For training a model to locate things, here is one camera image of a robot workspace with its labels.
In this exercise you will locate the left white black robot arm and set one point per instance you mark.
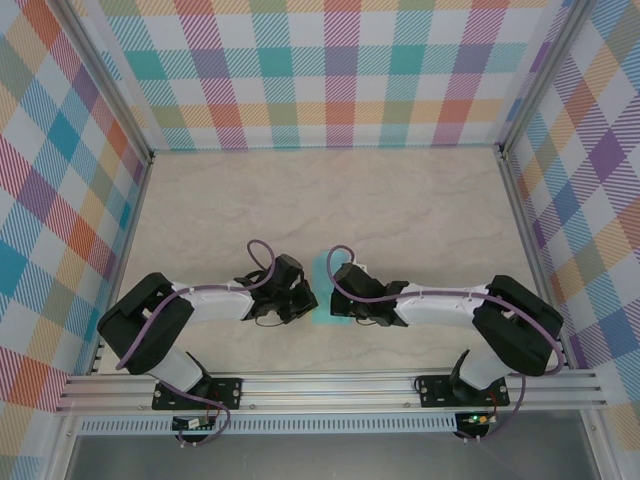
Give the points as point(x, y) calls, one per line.
point(215, 306)

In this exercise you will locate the circuit board with green light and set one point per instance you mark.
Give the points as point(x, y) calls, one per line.
point(477, 419)

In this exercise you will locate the aluminium frame post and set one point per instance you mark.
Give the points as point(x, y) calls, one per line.
point(545, 75)
point(117, 85)

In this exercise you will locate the grey metal panel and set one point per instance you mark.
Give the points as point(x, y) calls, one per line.
point(325, 457)

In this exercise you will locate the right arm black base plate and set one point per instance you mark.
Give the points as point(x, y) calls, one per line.
point(430, 390)

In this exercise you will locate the small black circuit board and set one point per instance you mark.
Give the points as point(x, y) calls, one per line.
point(192, 424)

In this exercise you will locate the teal cloth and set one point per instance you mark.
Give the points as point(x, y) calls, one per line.
point(322, 295)

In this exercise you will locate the aluminium table side rail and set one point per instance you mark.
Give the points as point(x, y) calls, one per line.
point(125, 250)
point(531, 250)

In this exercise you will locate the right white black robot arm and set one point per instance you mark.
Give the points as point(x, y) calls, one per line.
point(435, 311)

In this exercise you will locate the long aluminium mounting rail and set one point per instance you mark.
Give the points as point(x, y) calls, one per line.
point(325, 392)

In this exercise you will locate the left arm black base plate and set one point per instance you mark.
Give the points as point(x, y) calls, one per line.
point(230, 392)

